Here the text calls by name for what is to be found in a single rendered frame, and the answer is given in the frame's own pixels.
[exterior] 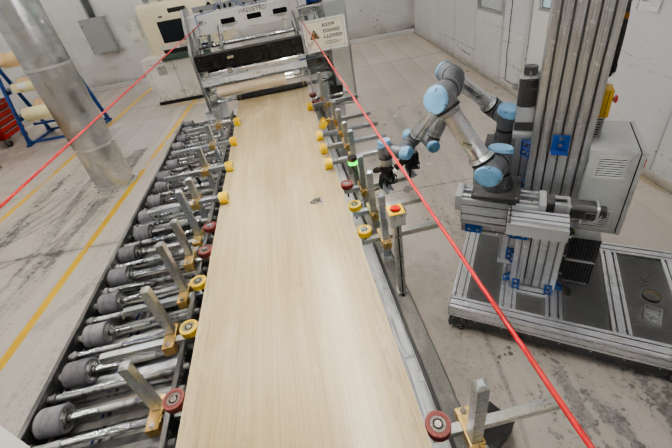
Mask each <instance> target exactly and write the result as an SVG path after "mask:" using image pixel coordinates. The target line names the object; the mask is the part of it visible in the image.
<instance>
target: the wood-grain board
mask: <svg viewBox="0 0 672 448"><path fill-rule="evenodd" d="M308 102H311V99H310V96H309V93H308V90H303V91H298V92H293V93H289V94H284V95H279V96H274V97H269V98H265V99H260V100H255V101H250V102H245V103H241V104H238V110H237V115H236V118H237V117H239V118H240V121H241V125H240V126H234V132H233V137H234V136H236V137H237V140H238V145H237V146H233V147H232V146H231V148H230V153H229V159H228V161H231V160H232V161H233V164H234V168H235V170H234V171H230V172H227V171H226V175H225V181H224V186H223V191H222V192H224V191H228V193H229V196H230V202H229V203H225V204H221V203H220V208H219V213H218V219H217V224H216V230H215V235H214V240H213V246H212V251H211V257H210V262H209V268H208V273H207V279H206V284H205V289H204V295H203V300H202V306H201V311H200V317H199V322H198V327H197V333H196V338H195V344H194V349H193V355H192V360H191V366H190V371H189V376H188V382H187V387H186V393H185V398H184V404H183V409H182V415H181V420H180V425H179V431H178V436H177V442H176V447H175V448H433V447H432V444H431V442H430V439H429V436H428V433H427V430H426V427H425V424H424V422H423V419H422V416H421V413H420V410H419V407H418V404H417V402H416V399H415V396H414V393H413V390H412V387H411V384H410V382H409V379H408V376H407V373H406V370H405V367H404V364H403V362H402V359H401V356H400V353H399V350H398V347H397V344H396V342H395V339H394V336H393V333H392V330H391V327H390V324H389V322H388V319H387V316H386V313H385V310H384V307H383V304H382V302H381V299H380V296H379V293H378V290H377V287H376V284H375V282H374V279H373V276H372V273H371V270H370V267H369V264H368V262H367V259H366V256H365V253H364V250H363V247H362V244H361V242H360V239H359V236H358V233H357V230H356V227H355V224H354V222H353V219H352V216H351V213H350V210H349V207H348V204H347V202H346V199H345V196H344V193H343V190H342V187H341V184H340V182H339V179H338V176H337V173H336V170H335V167H334V165H333V168H332V169H328V170H325V166H324V162H323V159H325V158H329V157H331V156H330V153H329V150H328V149H327V150H328V153H326V154H322V155H321V153H320V151H319V144H322V143H326V142H325V139H324V137H323V140H322V141H317V140H316V138H315V132H316V131H322V130H321V128H319V127H318V124H319V122H318V119H317V116H316V113H315V110H314V107H313V110H311V111H308V110H307V108H306V103H308ZM318 197H322V198H323V199H322V200H323V201H324V202H323V203H317V204H310V201H312V200H313V199H314V198H318Z"/></svg>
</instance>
